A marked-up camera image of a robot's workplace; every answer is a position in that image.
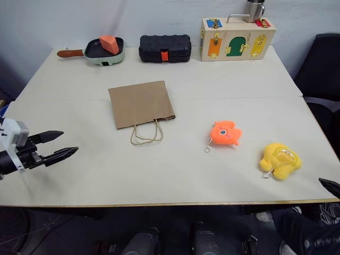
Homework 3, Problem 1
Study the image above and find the black plastic tool case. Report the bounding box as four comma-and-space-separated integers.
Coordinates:
138, 34, 193, 64

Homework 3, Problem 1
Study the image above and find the wooden latch lock box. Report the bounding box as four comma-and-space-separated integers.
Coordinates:
199, 14, 277, 62

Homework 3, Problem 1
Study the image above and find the brown paper bag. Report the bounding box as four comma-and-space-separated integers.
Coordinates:
108, 80, 176, 146

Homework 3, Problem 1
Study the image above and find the black office chair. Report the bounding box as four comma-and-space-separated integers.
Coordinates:
293, 33, 340, 157

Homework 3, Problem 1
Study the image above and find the yellow plush toy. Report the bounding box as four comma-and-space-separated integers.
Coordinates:
258, 142, 302, 181

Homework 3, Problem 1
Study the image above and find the dark rounded robot leg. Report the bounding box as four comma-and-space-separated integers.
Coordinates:
191, 222, 226, 255
121, 231, 160, 255

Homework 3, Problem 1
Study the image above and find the orange wedge block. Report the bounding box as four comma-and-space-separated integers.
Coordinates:
99, 35, 120, 55

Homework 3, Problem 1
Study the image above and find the green toy frying pan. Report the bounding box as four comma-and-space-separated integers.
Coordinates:
56, 37, 126, 67

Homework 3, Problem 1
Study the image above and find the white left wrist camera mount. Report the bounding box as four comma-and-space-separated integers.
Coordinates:
0, 118, 29, 174

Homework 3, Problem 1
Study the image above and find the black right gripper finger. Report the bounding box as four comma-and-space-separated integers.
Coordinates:
318, 177, 340, 199

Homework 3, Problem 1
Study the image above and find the person's dark shoe and leg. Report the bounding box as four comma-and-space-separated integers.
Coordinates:
256, 204, 340, 255

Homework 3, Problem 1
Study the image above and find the orange plush fish toy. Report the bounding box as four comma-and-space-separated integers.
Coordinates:
203, 121, 243, 154

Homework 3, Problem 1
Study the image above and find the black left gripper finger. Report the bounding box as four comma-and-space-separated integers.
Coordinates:
37, 146, 79, 168
27, 130, 65, 146

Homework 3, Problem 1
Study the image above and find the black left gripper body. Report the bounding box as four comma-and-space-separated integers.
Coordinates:
15, 141, 47, 170

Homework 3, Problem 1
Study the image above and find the stainless steel mug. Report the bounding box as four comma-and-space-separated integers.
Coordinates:
244, 0, 266, 24

